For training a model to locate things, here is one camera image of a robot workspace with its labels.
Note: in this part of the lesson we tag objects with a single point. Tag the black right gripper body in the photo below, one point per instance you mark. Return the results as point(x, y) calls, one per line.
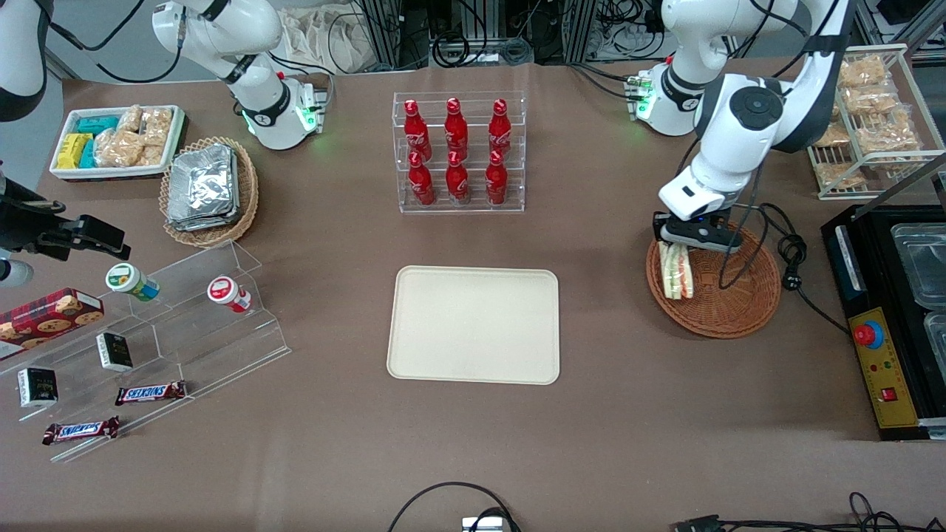
point(22, 224)

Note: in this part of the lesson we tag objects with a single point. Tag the triangle sandwich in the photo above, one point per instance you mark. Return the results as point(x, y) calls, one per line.
point(676, 273)

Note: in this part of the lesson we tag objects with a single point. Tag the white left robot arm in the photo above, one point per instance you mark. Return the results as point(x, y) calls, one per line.
point(739, 111)

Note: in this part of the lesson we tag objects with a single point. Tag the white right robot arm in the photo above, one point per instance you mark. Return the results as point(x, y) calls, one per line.
point(259, 96)

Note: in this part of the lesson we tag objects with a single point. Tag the brown wicker basket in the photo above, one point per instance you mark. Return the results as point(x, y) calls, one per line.
point(724, 310)

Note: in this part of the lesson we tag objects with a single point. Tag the light wicker basket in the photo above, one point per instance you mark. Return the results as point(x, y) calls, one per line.
point(247, 199)

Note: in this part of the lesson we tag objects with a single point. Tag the cream plastic tray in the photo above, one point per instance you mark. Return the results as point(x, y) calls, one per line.
point(473, 325)

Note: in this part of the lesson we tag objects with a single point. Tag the green lid jar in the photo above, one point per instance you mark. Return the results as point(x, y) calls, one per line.
point(126, 279)

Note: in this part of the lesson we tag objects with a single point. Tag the red tartan cookie box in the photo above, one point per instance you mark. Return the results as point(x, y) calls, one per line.
point(44, 319)

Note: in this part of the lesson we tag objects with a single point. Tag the teal snack packet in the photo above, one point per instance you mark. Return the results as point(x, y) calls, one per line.
point(87, 155)
point(97, 123)

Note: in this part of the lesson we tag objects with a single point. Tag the yellow snack packet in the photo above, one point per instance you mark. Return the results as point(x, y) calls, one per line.
point(72, 150)

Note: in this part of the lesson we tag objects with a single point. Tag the clear rice cracker bag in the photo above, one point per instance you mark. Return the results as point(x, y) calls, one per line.
point(862, 71)
point(870, 100)
point(831, 135)
point(157, 125)
point(117, 148)
point(836, 172)
point(151, 155)
point(130, 118)
point(887, 133)

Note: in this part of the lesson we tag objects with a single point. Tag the foil wrapped packet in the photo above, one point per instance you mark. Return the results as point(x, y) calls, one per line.
point(203, 181)
point(199, 224)

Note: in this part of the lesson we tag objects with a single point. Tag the white plastic crate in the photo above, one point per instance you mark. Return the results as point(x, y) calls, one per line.
point(174, 148)

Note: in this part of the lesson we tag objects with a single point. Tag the small black tea box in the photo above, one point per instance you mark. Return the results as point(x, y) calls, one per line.
point(37, 387)
point(114, 352)

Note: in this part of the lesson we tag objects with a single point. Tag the red lid jar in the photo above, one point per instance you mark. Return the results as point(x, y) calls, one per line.
point(224, 291)

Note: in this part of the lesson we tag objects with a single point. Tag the clear acrylic stepped shelf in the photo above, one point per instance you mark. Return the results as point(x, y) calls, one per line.
point(192, 347)

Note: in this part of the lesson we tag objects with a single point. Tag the clear acrylic bottle rack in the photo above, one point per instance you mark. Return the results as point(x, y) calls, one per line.
point(510, 199)

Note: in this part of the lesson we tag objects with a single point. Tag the Snickers chocolate bar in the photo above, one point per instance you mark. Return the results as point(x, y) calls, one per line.
point(151, 393)
point(81, 431)

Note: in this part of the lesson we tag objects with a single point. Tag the red cola bottle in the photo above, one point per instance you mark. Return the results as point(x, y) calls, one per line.
point(500, 127)
point(455, 127)
point(494, 181)
point(421, 185)
point(416, 129)
point(457, 183)

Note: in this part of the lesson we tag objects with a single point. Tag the black heating machine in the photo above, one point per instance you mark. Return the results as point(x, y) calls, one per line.
point(879, 258)

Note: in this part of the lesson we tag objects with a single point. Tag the red emergency stop button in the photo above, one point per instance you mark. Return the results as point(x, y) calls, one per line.
point(868, 335)

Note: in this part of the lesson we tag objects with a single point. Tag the grey metal bar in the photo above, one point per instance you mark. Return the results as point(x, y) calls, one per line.
point(902, 185)

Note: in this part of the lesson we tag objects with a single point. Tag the clear plastic container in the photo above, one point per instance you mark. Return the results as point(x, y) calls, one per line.
point(937, 336)
point(922, 262)

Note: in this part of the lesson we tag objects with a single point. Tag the yellow control panel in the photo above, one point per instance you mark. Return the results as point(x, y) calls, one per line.
point(883, 369)

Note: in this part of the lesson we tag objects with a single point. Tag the white cloth bag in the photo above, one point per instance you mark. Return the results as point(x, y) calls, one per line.
point(325, 37)

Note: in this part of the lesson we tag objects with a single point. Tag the small silver device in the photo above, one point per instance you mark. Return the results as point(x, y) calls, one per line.
point(484, 524)

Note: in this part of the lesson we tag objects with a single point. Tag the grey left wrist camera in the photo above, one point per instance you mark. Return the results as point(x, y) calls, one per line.
point(702, 236)

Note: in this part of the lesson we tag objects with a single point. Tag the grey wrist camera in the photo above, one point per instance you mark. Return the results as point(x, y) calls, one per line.
point(13, 272)
point(702, 236)

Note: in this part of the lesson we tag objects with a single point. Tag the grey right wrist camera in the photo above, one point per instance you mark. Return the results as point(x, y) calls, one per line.
point(13, 272)

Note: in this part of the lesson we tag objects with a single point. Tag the aluminium frame post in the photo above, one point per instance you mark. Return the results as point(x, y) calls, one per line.
point(582, 29)
point(384, 29)

